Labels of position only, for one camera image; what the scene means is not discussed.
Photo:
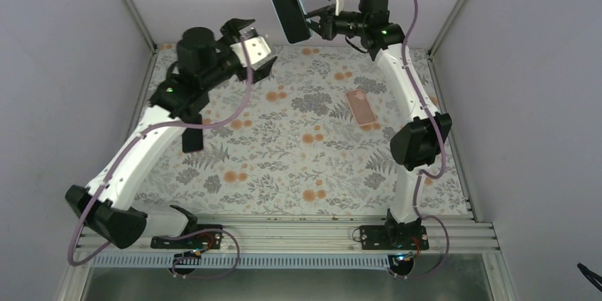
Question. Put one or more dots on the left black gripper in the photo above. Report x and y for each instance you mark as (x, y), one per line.
(231, 31)

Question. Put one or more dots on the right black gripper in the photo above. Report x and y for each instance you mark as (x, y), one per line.
(326, 23)

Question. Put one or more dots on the purple phone black screen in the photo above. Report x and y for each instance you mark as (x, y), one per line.
(192, 140)

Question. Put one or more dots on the pink phone case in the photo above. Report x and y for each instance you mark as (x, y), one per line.
(360, 107)

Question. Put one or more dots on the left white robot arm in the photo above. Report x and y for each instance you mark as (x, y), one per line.
(105, 204)

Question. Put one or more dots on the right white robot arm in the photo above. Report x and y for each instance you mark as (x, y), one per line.
(421, 139)

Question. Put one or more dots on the black object at right edge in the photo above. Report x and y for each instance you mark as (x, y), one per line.
(592, 277)

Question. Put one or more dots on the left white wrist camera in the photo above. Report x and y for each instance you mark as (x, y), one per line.
(253, 48)

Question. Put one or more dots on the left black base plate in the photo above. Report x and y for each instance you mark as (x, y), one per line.
(208, 237)

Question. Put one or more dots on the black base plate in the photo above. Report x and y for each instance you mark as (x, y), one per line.
(208, 237)
(404, 238)

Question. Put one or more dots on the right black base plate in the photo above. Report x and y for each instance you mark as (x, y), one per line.
(404, 238)

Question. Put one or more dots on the white slotted cable duct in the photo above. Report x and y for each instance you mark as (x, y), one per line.
(245, 261)

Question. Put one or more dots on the aluminium mounting rail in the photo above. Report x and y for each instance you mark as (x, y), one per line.
(327, 235)

